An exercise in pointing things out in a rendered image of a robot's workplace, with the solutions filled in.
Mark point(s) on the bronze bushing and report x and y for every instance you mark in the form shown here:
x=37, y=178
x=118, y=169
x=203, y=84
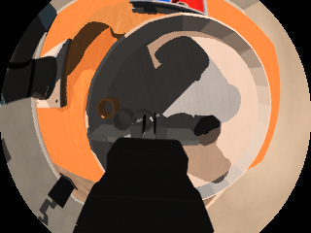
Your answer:
x=101, y=109

